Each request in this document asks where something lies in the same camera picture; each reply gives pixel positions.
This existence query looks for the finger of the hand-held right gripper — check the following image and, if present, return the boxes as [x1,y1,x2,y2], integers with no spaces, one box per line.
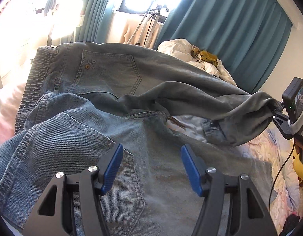
[271,112,290,138]
[269,102,284,112]

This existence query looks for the white crumpled duvet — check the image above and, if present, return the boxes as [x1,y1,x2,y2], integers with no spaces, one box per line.
[157,39,238,86]

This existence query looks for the pastel tie-dye bed blanket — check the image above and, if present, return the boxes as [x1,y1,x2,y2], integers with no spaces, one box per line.
[0,80,303,236]

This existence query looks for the beige hanging garment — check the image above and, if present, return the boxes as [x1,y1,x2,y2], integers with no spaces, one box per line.
[106,12,164,46]

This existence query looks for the garment steamer stand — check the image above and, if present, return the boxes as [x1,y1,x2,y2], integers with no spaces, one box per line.
[142,2,170,47]

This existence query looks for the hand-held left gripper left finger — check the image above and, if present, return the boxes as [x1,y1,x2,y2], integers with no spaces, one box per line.
[24,143,124,236]

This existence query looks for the black cable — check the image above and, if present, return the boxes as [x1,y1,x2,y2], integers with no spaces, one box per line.
[270,140,296,203]

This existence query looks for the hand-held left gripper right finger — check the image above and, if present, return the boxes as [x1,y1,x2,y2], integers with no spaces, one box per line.
[180,145,278,236]

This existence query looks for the narrow teal curtain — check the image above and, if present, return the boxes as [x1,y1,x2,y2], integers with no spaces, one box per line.
[75,0,132,43]

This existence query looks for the dark red cloth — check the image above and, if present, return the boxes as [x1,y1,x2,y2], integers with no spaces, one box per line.
[280,214,300,236]

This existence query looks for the mustard yellow cloth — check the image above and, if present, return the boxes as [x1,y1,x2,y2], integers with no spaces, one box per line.
[191,49,219,67]

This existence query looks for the grey-blue denim pants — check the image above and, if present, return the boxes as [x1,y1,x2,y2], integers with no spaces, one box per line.
[0,42,277,236]

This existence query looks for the yellow plush toy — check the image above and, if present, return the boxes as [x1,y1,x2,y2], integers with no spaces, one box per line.
[292,147,303,186]

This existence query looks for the wide teal curtain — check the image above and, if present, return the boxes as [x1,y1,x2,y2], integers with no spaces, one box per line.
[161,0,293,94]

